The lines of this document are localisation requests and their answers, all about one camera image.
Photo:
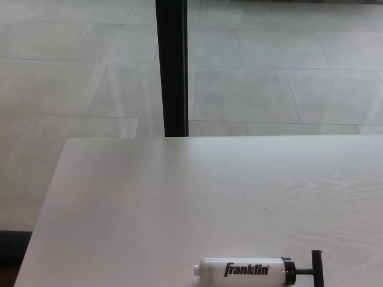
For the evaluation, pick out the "white Franklin hand air pump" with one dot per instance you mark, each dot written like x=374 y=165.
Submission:
x=239 y=269

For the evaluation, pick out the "black window frame post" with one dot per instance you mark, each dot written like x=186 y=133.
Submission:
x=172 y=65

